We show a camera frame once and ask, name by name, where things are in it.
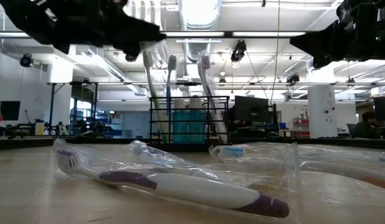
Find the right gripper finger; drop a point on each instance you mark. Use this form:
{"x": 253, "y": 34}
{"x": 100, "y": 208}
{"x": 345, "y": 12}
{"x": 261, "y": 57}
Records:
{"x": 326, "y": 42}

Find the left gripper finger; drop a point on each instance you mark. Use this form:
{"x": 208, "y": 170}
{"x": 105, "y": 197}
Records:
{"x": 133, "y": 31}

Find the purple white toothbrush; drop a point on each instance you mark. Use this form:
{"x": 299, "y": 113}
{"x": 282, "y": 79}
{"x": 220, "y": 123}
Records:
{"x": 205, "y": 63}
{"x": 195, "y": 191}

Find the blue mouthwash bottle white cap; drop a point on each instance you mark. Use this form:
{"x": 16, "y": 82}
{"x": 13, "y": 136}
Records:
{"x": 180, "y": 130}
{"x": 196, "y": 130}

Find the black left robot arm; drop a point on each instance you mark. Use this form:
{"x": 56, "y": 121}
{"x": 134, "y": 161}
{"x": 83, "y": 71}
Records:
{"x": 24, "y": 18}

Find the black ceiling spotlight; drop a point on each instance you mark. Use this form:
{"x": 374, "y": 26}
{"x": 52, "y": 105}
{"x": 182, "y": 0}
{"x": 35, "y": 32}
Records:
{"x": 292, "y": 79}
{"x": 25, "y": 60}
{"x": 239, "y": 49}

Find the white pillar cabinet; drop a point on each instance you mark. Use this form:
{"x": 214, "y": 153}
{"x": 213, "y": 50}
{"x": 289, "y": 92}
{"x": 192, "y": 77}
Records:
{"x": 321, "y": 112}

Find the black computer monitor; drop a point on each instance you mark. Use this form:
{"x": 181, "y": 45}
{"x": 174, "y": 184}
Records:
{"x": 251, "y": 109}
{"x": 384, "y": 109}

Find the red storage shelf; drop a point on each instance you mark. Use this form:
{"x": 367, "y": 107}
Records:
{"x": 300, "y": 126}

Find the person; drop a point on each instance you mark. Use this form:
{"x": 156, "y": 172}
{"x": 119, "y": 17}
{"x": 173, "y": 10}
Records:
{"x": 365, "y": 129}

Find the black overhead crossbar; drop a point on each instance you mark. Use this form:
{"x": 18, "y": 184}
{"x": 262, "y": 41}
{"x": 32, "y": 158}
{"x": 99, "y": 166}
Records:
{"x": 230, "y": 34}

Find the yellow container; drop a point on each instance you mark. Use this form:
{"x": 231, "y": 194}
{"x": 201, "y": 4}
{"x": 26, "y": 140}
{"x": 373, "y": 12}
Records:
{"x": 40, "y": 128}

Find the silver ventilation duct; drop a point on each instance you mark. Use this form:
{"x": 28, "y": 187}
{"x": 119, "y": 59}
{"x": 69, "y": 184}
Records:
{"x": 200, "y": 15}

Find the black background rig frame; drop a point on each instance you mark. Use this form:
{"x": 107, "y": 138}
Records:
{"x": 52, "y": 109}

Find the black wall screen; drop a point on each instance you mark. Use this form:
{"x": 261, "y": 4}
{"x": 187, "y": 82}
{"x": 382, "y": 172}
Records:
{"x": 7, "y": 110}

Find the black aluminium table frame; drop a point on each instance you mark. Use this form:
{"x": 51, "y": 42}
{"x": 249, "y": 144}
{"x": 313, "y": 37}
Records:
{"x": 24, "y": 143}

